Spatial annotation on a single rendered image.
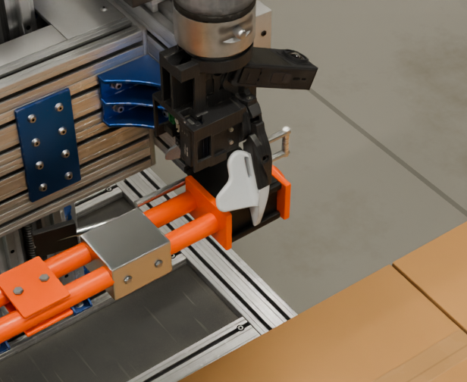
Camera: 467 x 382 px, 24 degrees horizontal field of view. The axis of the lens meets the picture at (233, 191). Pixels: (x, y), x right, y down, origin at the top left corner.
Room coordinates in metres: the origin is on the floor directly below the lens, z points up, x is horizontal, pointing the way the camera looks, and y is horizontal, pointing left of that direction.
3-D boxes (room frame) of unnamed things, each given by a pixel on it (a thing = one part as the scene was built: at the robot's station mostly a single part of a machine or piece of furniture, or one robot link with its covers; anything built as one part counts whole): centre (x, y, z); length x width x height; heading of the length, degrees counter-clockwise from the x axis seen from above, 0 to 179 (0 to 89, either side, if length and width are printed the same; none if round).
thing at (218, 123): (0.83, 0.02, 1.22); 0.09 x 0.08 x 0.12; 126
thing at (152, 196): (0.85, 0.07, 1.08); 0.31 x 0.03 x 0.05; 126
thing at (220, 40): (0.84, 0.02, 1.30); 0.08 x 0.08 x 0.05
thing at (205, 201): (0.84, 0.00, 1.08); 0.08 x 0.07 x 0.05; 126
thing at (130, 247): (0.77, 0.11, 1.07); 0.07 x 0.07 x 0.04; 36
